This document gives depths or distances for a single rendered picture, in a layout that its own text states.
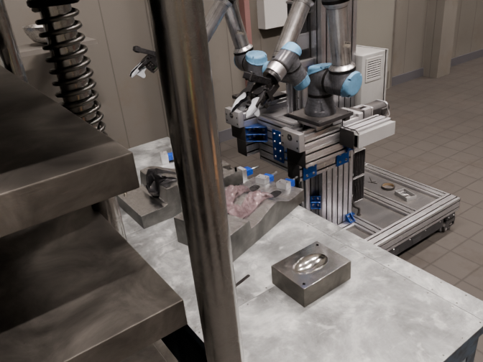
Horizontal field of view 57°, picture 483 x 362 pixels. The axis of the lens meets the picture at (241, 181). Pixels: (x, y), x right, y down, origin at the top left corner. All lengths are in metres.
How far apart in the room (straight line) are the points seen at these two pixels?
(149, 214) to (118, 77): 2.49
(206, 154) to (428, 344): 0.94
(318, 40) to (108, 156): 1.88
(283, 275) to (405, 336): 0.37
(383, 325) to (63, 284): 0.88
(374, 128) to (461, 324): 1.14
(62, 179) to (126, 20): 3.66
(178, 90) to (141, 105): 3.79
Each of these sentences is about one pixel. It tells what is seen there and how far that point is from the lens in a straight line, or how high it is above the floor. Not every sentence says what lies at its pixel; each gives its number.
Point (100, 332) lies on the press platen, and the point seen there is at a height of 1.29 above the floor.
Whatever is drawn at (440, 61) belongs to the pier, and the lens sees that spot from 6.96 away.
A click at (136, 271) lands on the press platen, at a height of 1.29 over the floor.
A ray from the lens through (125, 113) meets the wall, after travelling 4.26.
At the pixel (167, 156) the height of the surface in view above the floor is 0.84.
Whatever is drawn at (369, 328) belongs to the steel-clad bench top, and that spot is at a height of 0.80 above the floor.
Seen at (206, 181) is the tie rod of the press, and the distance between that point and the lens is 0.55.
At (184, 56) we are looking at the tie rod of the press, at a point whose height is 1.65.
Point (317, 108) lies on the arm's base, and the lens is 2.16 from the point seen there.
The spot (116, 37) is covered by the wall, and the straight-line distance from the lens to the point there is 4.14.
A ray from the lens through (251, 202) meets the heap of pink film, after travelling 1.71.
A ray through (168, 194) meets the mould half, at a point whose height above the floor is 0.91.
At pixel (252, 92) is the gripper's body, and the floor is 1.28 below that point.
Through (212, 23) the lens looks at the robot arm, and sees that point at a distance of 2.40.
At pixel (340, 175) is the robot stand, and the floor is 0.56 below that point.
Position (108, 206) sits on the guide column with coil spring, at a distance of 0.98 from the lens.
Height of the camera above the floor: 1.74
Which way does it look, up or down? 26 degrees down
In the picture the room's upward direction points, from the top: 5 degrees counter-clockwise
